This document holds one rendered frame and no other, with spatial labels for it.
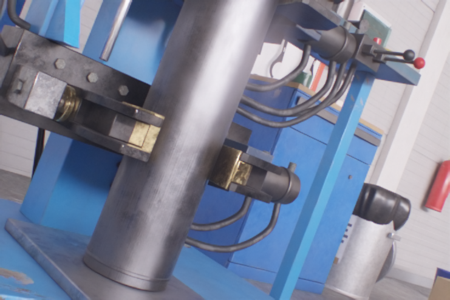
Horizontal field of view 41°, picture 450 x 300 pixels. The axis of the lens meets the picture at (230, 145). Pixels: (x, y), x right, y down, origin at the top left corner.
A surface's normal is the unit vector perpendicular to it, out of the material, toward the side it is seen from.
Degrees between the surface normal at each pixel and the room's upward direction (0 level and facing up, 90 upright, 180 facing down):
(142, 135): 90
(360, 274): 93
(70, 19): 50
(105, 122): 90
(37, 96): 90
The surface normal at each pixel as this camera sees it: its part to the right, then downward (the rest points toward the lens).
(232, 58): 0.53, 0.19
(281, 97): -0.71, -0.29
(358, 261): 0.13, 0.08
